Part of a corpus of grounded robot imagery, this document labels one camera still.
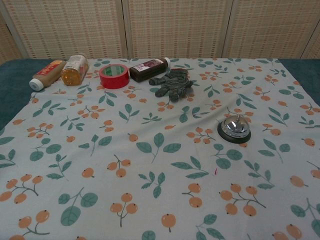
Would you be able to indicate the silver desk bell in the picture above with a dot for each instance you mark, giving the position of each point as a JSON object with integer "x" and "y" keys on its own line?
{"x": 234, "y": 127}

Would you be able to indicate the grey striped knit glove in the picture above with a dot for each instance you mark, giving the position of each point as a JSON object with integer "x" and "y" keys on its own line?
{"x": 172, "y": 83}

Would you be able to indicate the floral fruit print tablecloth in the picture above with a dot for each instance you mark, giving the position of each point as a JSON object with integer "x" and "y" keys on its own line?
{"x": 140, "y": 160}

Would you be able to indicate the dark brown drink bottle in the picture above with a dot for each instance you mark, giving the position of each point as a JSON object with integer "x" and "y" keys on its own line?
{"x": 147, "y": 69}

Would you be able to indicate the red tape roll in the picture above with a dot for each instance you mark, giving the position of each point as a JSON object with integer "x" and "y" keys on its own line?
{"x": 115, "y": 78}

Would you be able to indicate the woven bamboo folding screen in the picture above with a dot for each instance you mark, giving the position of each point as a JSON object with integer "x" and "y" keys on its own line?
{"x": 160, "y": 28}

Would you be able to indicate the orange clear plastic bottle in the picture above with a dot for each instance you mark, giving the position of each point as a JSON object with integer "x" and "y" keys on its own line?
{"x": 73, "y": 71}

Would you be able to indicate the brown bottle white cap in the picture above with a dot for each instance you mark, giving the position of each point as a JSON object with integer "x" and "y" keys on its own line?
{"x": 46, "y": 74}

